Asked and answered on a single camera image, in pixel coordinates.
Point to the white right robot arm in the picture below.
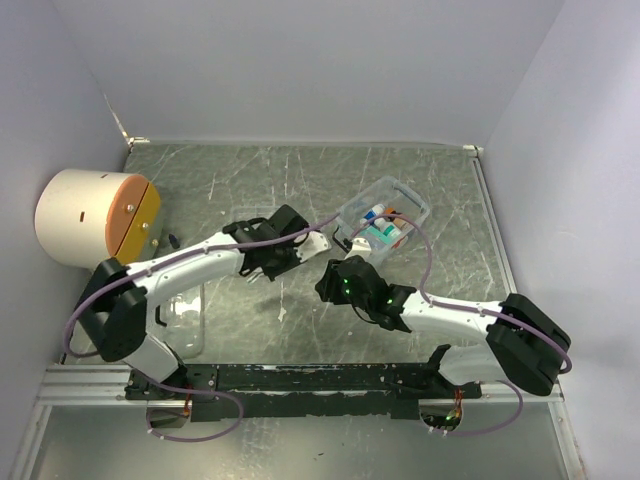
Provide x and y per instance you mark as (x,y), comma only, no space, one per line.
(511,340)

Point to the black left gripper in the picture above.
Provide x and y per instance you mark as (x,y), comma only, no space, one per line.
(272,272)

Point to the amber bottle orange cap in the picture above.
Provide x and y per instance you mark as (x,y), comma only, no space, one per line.
(397,219)

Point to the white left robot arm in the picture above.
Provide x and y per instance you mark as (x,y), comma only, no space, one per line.
(118,305)

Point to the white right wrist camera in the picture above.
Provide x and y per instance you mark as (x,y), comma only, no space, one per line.
(360,247)

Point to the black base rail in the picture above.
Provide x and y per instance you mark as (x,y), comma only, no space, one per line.
(292,391)

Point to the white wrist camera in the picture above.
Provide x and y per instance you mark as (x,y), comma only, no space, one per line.
(311,244)
(360,247)

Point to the cream cylinder with orange face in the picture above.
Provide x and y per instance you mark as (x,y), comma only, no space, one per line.
(85,216)

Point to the clear lid with black handle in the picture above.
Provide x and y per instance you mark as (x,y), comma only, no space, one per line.
(180,322)

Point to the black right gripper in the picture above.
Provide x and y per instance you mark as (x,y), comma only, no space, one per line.
(328,285)

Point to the clear first aid box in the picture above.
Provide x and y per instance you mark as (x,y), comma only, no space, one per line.
(393,194)

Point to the clear compartment tray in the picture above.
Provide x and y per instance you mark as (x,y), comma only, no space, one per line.
(251,212)

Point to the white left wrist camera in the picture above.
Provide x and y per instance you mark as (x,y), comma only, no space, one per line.
(311,244)

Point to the white bottle green label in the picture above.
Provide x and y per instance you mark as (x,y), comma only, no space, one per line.
(390,232)

